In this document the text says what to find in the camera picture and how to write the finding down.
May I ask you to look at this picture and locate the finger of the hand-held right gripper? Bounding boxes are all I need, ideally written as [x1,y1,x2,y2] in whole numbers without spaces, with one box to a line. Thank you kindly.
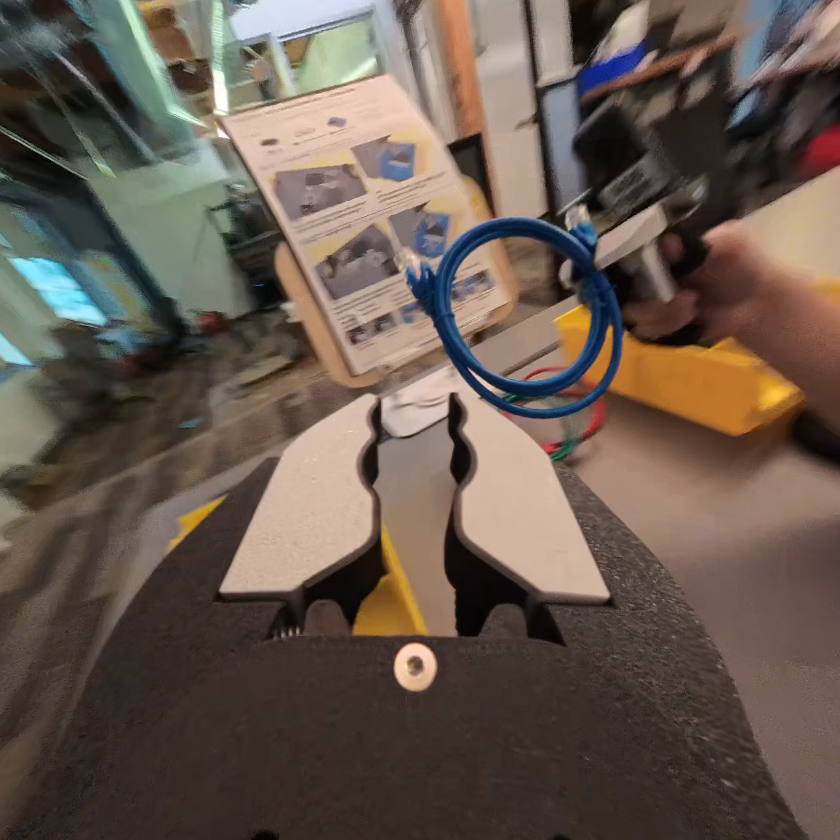
[558,202,685,287]

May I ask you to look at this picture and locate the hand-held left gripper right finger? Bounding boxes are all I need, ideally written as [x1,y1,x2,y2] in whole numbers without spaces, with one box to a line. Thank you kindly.
[446,392,613,632]

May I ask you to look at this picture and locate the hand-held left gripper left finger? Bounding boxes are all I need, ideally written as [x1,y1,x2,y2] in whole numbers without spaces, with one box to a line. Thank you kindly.
[218,394,385,632]

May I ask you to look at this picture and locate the green ethernet cable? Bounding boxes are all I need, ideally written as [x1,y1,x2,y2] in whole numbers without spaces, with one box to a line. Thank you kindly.
[499,390,592,460]

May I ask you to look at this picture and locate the blue ethernet cable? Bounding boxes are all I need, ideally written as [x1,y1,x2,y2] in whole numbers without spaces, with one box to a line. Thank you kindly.
[394,206,624,421]

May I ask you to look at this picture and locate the red ethernet cable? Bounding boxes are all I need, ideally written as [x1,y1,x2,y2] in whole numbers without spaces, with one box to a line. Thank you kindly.
[499,366,608,460]

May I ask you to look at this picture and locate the yellow plastic bin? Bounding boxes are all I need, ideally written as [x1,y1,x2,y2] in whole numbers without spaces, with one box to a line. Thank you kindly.
[167,495,427,636]
[554,305,805,437]

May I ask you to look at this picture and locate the person's right hand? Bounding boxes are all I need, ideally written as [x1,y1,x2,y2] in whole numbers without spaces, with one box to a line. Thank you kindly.
[623,220,788,349]

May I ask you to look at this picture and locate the grey standing panel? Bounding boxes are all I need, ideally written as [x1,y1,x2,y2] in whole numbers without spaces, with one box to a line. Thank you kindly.
[535,79,585,211]

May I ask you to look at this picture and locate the blue plastic crate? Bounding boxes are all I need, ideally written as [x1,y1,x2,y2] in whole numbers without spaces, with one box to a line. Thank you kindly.
[581,39,651,93]

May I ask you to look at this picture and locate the wooden standing desk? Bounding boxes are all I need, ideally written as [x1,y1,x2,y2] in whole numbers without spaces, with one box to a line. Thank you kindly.
[584,36,736,99]

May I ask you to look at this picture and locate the black framed panel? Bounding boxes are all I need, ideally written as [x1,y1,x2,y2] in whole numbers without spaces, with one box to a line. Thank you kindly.
[449,134,496,198]

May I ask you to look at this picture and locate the red storage bin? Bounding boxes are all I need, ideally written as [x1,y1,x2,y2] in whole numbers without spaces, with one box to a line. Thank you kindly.
[801,125,840,178]

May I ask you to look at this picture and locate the printed instruction sheet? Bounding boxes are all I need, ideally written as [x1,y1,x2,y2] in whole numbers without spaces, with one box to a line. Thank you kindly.
[220,75,513,375]

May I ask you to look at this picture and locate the wooden post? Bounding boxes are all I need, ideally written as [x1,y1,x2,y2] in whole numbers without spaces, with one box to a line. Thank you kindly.
[436,0,487,139]

